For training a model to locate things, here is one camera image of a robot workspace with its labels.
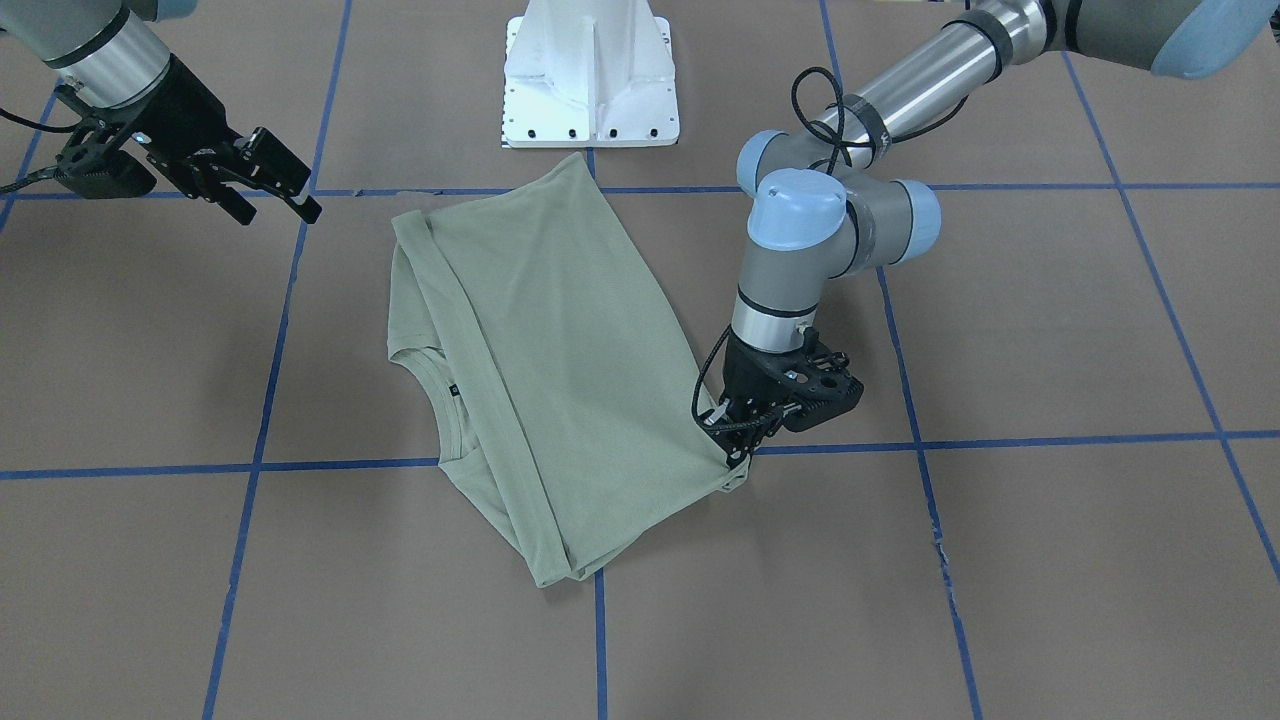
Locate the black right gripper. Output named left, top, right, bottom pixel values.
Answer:
left=134, top=55, right=323, bottom=225

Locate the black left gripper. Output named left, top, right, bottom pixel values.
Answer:
left=701, top=331, right=797, bottom=469

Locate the olive green long-sleeve shirt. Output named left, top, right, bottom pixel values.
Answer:
left=387, top=152, right=748, bottom=587

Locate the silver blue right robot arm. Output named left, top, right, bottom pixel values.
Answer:
left=1, top=1, right=321, bottom=225

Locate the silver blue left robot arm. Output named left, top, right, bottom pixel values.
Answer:
left=692, top=1, right=1276, bottom=466

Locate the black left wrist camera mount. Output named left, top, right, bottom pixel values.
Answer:
left=781, top=328, right=865, bottom=433

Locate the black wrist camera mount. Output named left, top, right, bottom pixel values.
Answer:
left=781, top=328, right=865, bottom=433
left=54, top=108, right=156, bottom=200

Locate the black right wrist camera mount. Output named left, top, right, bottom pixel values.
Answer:
left=54, top=108, right=156, bottom=200

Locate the white pedestal column with base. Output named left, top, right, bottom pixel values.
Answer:
left=500, top=1, right=681, bottom=149

